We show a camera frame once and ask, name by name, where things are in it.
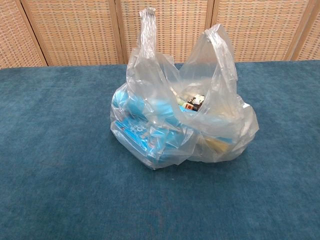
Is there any blue printed snack packet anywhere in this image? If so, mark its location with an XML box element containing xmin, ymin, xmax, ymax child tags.
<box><xmin>113</xmin><ymin>119</ymin><xmax>197</xmax><ymax>166</ymax></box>

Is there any teal velvet tablecloth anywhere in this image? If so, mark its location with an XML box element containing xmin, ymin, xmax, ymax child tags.
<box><xmin>0</xmin><ymin>59</ymin><xmax>320</xmax><ymax>240</ymax></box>

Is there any flat yellow packet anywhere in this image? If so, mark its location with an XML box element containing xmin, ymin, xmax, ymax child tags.
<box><xmin>199</xmin><ymin>134</ymin><xmax>237</xmax><ymax>154</ymax></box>

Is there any woven rattan folding screen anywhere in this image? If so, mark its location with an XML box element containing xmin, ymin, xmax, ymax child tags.
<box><xmin>0</xmin><ymin>0</ymin><xmax>320</xmax><ymax>70</ymax></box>

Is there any clear plastic shopping bag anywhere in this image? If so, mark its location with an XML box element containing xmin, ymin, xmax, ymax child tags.
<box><xmin>110</xmin><ymin>7</ymin><xmax>260</xmax><ymax>172</ymax></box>

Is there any small dark printed packet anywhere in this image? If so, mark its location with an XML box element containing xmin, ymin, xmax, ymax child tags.
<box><xmin>178</xmin><ymin>93</ymin><xmax>208</xmax><ymax>113</ymax></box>

